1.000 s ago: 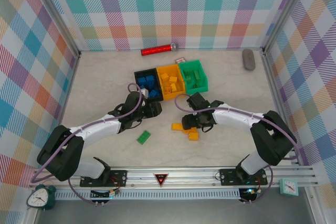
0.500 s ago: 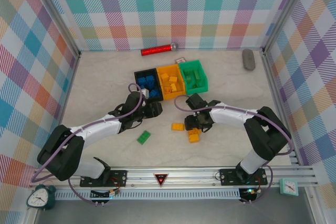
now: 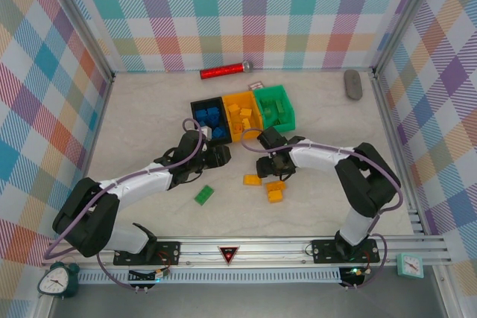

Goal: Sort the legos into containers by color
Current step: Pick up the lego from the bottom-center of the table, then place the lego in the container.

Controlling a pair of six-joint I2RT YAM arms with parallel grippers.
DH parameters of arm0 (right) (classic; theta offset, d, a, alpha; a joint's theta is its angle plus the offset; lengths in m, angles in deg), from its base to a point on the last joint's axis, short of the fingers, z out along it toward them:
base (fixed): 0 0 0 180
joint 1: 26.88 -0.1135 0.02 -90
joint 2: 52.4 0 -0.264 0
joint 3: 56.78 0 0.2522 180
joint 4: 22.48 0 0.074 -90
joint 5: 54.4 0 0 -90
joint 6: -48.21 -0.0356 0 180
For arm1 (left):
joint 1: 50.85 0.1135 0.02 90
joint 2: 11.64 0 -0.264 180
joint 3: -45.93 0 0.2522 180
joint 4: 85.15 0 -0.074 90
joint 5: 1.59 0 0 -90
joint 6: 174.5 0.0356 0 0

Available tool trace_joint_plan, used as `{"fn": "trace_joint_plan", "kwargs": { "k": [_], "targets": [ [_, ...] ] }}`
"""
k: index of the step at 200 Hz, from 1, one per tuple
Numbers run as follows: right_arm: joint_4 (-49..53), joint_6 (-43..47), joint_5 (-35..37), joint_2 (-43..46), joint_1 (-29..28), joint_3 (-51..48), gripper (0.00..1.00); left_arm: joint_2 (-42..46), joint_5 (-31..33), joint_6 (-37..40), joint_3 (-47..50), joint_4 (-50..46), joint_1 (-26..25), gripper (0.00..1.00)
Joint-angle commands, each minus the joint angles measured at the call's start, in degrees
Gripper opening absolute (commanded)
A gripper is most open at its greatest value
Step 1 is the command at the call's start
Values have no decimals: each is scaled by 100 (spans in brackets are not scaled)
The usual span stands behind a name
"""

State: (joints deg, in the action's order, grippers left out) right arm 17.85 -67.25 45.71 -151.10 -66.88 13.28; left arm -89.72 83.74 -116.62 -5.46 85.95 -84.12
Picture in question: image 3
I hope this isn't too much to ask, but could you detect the green plastic bin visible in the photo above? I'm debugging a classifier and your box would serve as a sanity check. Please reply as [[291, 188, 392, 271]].
[[253, 84, 296, 133]]

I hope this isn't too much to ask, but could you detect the red glitter toy microphone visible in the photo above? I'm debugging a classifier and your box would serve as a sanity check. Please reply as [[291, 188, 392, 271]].
[[200, 60, 254, 80]]

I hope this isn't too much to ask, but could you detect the small circuit board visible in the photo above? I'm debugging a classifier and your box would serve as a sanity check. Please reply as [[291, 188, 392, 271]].
[[338, 265, 368, 285], [127, 267, 172, 282]]

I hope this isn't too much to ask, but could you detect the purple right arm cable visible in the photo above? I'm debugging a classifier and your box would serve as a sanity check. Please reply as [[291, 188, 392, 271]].
[[240, 128, 404, 291]]

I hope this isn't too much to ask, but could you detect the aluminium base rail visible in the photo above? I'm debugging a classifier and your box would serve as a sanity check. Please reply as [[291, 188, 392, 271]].
[[44, 235, 450, 269]]

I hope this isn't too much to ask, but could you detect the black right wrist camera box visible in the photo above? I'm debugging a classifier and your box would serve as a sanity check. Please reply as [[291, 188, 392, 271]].
[[258, 127, 288, 150]]

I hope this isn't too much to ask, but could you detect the green lego plate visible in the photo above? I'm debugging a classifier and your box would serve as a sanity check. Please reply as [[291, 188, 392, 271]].
[[193, 185, 216, 206]]

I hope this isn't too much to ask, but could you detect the aluminium frame side rail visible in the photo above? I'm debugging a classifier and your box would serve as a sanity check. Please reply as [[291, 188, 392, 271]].
[[368, 68, 426, 237]]

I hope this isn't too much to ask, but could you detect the white slotted cable duct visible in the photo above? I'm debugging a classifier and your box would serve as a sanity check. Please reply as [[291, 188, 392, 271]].
[[76, 267, 346, 284]]

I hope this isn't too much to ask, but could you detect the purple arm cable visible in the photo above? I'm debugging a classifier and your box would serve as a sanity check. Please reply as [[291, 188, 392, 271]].
[[240, 128, 404, 291], [43, 118, 206, 291]]

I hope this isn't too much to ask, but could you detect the aluminium frame post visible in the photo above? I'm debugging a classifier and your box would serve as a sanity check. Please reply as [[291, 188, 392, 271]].
[[370, 0, 444, 80], [43, 0, 116, 83]]

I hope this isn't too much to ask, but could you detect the dark green alarm clock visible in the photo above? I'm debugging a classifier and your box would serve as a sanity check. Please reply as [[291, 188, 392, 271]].
[[36, 256, 81, 299]]

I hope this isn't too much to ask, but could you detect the black plastic bin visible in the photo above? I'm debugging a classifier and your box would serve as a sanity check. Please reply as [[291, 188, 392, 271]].
[[190, 97, 233, 144]]

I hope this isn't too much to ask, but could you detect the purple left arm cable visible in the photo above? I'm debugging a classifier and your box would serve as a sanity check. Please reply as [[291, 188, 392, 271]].
[[43, 118, 206, 291]]

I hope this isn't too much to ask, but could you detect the yellow plastic bin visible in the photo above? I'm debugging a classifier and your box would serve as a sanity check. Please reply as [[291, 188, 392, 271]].
[[222, 90, 264, 143]]

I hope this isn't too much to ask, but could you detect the mint square clock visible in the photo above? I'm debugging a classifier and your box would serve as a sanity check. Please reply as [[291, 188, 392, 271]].
[[396, 253, 425, 279]]

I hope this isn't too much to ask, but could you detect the red triangle emblem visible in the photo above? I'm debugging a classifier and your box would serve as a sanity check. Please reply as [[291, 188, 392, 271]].
[[217, 245, 240, 267]]

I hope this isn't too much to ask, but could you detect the gray oval case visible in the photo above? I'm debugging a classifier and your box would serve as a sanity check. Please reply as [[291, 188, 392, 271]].
[[343, 69, 364, 101]]

